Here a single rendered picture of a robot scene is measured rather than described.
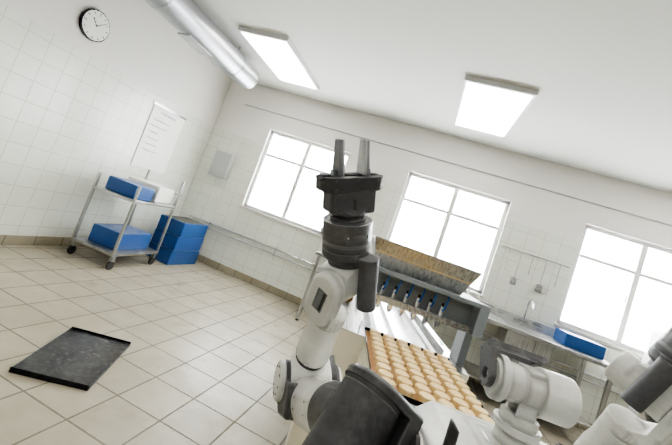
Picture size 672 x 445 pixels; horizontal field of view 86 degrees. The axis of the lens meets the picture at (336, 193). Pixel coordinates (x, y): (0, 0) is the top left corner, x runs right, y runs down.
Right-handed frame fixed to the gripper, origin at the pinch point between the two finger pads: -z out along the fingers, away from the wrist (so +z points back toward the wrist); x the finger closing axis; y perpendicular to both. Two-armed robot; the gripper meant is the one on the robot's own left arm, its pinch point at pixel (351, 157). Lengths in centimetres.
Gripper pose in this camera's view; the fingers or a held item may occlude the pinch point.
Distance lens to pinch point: 61.7
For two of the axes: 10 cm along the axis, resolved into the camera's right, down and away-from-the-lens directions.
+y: 4.2, 2.2, -8.8
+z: -0.5, 9.7, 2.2
